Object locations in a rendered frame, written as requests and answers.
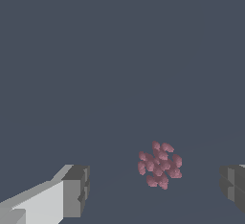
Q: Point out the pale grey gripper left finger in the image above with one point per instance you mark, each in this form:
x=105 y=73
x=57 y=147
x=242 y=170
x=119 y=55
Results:
x=51 y=199

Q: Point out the pink knobbly cluster object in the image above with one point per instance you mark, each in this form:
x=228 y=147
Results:
x=159 y=165

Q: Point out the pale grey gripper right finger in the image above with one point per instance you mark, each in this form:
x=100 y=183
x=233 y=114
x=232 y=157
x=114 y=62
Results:
x=235 y=183

